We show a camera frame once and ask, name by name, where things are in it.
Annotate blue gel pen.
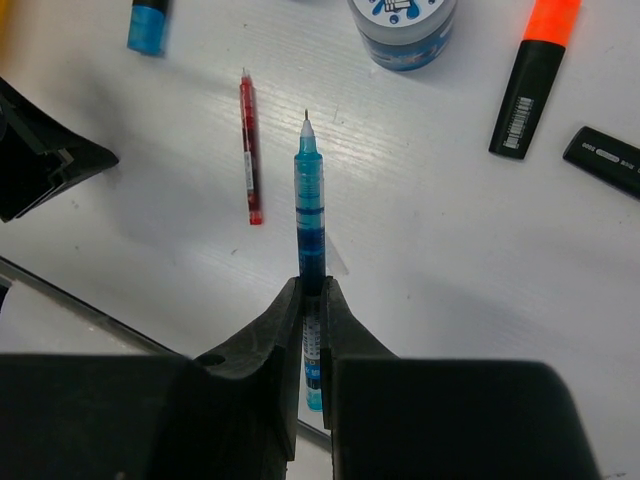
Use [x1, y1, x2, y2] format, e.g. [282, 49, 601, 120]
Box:
[294, 113, 326, 412]

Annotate blue round jar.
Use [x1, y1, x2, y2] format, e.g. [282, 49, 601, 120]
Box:
[347, 0, 458, 72]

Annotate blue capped black highlighter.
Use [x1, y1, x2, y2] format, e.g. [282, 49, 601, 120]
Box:
[127, 0, 170, 56]

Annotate pink capped black highlighter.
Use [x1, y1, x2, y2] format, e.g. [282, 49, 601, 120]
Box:
[563, 126, 640, 199]

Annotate clear plastic pen cap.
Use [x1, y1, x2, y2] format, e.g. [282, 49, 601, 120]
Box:
[325, 235, 349, 277]

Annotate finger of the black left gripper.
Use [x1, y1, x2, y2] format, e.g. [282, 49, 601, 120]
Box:
[1, 81, 119, 223]

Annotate red gel pen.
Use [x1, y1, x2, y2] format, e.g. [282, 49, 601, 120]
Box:
[239, 69, 263, 226]

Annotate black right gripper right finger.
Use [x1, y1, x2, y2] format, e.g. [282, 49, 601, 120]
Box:
[320, 276, 397, 430]

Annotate orange capped black highlighter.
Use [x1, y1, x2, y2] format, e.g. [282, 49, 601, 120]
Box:
[488, 0, 582, 160]

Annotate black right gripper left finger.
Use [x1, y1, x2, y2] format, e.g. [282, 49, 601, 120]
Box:
[196, 277, 303, 460]

